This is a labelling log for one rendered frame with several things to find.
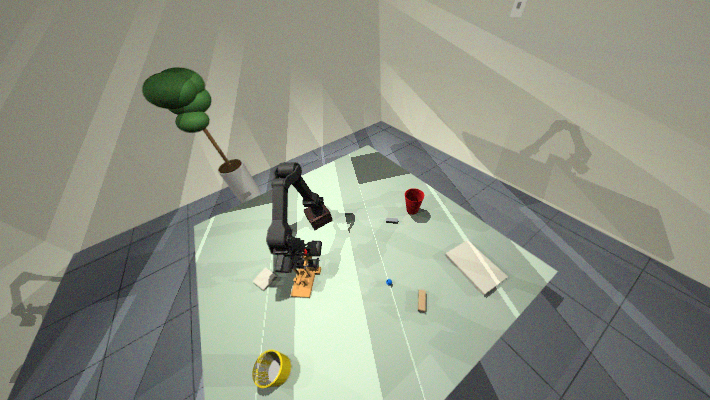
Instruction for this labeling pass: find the red plastic cup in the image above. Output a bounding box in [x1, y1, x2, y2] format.
[405, 188, 424, 214]

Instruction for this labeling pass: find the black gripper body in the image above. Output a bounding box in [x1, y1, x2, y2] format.
[293, 238, 322, 257]

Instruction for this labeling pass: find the yellow open cylinder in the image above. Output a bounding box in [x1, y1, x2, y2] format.
[252, 350, 292, 388]

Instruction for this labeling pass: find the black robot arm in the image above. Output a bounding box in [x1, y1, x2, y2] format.
[266, 162, 325, 273]

